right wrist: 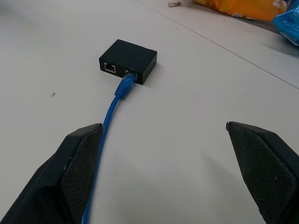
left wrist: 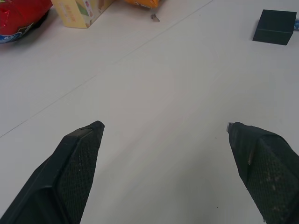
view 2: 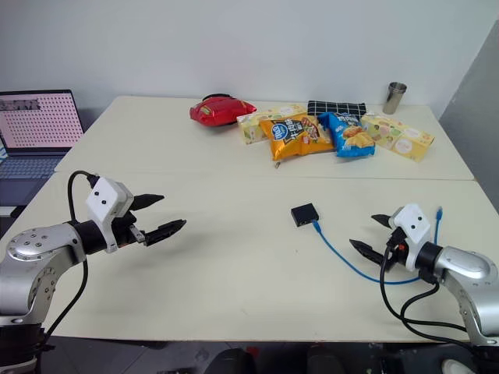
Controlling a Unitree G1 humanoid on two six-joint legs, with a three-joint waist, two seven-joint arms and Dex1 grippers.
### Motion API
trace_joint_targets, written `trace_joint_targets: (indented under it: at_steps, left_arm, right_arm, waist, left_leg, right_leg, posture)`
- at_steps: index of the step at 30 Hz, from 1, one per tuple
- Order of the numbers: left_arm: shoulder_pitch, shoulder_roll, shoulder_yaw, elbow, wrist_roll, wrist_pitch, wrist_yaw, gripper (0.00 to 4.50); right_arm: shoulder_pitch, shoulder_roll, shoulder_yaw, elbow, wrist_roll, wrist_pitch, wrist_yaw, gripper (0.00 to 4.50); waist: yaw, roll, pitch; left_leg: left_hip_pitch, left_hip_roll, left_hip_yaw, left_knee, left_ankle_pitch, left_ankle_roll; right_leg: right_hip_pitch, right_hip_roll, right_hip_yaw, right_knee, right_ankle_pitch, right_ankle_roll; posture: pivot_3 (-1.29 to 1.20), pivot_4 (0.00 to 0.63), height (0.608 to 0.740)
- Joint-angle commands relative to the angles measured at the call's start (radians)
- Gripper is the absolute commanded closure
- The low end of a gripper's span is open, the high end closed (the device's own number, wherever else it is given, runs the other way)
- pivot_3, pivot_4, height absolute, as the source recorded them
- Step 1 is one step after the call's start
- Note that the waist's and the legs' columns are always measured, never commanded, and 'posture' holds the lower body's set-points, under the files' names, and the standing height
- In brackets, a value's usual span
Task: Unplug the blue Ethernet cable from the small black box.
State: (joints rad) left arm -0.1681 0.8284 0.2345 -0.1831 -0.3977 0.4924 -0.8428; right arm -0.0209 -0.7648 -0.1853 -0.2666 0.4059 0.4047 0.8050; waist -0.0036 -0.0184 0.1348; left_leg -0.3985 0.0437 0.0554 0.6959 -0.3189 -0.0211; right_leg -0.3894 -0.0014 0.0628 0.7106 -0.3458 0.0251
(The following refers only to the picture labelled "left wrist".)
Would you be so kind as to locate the red snack bag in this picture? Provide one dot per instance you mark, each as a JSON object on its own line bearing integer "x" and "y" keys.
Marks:
{"x": 17, "y": 19}

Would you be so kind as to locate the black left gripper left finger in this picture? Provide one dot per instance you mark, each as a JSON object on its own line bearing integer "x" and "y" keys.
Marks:
{"x": 70, "y": 172}

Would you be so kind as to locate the small brown scrap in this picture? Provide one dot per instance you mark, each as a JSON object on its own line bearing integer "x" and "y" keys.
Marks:
{"x": 154, "y": 18}

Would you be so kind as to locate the yellow cardboard snack box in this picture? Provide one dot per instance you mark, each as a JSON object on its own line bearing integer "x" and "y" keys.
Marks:
{"x": 80, "y": 12}

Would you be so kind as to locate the dark green box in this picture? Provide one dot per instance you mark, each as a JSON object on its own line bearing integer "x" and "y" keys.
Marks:
{"x": 274, "y": 28}

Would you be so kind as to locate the orange snack bag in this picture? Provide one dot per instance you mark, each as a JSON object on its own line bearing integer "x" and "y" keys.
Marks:
{"x": 142, "y": 2}

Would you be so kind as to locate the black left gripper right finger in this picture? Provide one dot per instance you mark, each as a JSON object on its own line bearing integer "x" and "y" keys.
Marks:
{"x": 268, "y": 172}

